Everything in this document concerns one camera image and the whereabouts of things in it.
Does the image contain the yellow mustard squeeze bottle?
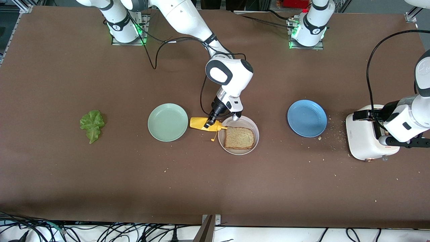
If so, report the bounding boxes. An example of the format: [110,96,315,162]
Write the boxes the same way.
[190,117,228,142]

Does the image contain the green lettuce leaf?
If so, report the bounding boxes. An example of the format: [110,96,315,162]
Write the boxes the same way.
[80,110,105,145]

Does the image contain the beige plate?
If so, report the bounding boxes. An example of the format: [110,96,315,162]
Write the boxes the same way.
[218,115,260,155]

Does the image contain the pale green plate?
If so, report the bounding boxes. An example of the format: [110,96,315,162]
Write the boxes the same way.
[148,103,189,142]

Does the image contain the blue plate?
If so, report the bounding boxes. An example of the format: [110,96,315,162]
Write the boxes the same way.
[287,99,328,138]

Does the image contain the white two-slot toaster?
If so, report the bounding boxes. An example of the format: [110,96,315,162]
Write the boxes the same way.
[346,105,401,161]

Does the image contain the brown table cover sheet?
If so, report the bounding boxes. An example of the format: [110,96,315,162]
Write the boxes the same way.
[0,6,430,230]

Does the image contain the grey aluminium bar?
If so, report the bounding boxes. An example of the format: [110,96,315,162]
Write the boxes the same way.
[193,215,215,242]

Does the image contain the red box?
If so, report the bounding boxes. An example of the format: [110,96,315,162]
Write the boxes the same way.
[283,0,309,9]

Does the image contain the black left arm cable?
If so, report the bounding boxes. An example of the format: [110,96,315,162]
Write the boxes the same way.
[367,30,430,130]

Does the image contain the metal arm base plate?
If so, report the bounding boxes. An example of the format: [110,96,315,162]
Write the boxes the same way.
[112,13,148,46]
[287,18,324,50]

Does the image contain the silver metal bracket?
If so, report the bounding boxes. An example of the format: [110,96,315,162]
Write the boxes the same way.
[202,214,222,226]

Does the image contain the long black cable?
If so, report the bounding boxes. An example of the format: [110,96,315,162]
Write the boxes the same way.
[235,13,298,29]

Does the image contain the aluminium frame profile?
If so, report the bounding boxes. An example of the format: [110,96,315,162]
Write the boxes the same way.
[0,5,33,68]
[405,5,424,23]

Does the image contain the tangled black cables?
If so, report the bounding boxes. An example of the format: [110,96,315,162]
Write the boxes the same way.
[0,211,202,242]

